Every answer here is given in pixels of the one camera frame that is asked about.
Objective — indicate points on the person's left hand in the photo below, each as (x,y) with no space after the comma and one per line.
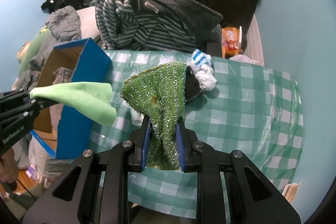
(9,169)

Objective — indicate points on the black sock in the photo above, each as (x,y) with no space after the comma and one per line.
(192,88)

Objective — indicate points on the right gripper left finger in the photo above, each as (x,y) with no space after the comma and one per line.
(94,176)

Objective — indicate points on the grey puffer jacket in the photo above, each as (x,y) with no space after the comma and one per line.
(64,26)

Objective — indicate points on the green checkered tablecloth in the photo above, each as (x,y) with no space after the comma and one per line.
(253,109)

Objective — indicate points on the blue cardboard box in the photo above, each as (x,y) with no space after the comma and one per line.
(74,76)

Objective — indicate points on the grey striped sweater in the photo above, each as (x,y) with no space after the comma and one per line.
(162,25)

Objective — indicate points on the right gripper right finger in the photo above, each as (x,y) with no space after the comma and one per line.
(230,187)

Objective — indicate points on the black clothing on bed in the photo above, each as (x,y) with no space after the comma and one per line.
(53,5)

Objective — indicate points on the light grey bed sheet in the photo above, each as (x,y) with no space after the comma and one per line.
(88,26)

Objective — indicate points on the orange plastic bag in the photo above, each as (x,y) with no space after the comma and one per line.
(231,42)

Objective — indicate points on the brown grey fuzzy sock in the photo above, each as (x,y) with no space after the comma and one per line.
(62,75)

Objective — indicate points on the green sparkly scrub cloth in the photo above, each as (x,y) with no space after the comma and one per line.
(159,93)

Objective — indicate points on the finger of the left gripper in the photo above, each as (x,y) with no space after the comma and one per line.
(15,102)
(35,106)

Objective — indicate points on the white blue striped sock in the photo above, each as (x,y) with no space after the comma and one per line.
(200,64)

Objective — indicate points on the green plush pillow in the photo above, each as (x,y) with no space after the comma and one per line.
(31,49)

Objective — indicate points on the light green cloth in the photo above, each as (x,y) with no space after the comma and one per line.
(88,98)

